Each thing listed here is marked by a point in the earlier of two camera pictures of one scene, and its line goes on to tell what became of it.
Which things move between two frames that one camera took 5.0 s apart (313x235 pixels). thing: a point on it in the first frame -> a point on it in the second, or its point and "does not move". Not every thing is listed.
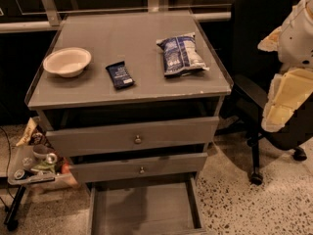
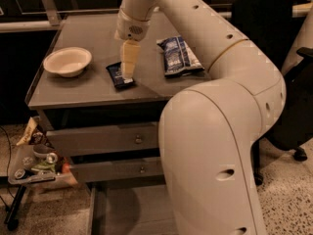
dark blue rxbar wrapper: (119, 75) does not move
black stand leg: (11, 220) does not move
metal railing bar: (49, 19) does not move
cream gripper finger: (288, 92) -> (129, 56)
